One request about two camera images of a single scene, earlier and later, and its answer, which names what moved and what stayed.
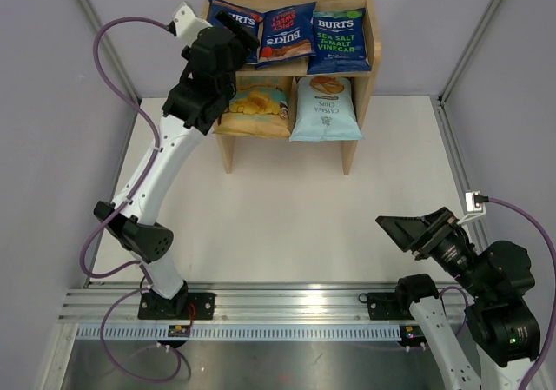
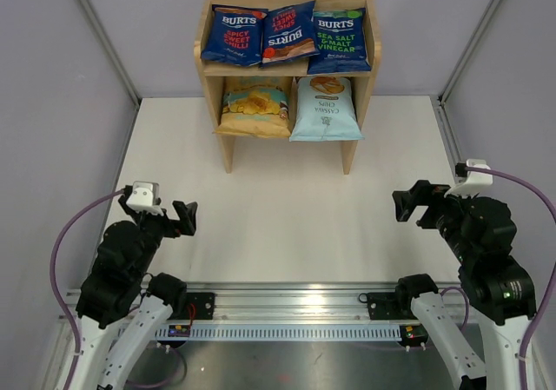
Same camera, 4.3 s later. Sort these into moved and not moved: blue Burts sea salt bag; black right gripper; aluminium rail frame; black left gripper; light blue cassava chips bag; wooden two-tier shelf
Moved: black left gripper; black right gripper
Not moved: blue Burts sea salt bag; wooden two-tier shelf; aluminium rail frame; light blue cassava chips bag
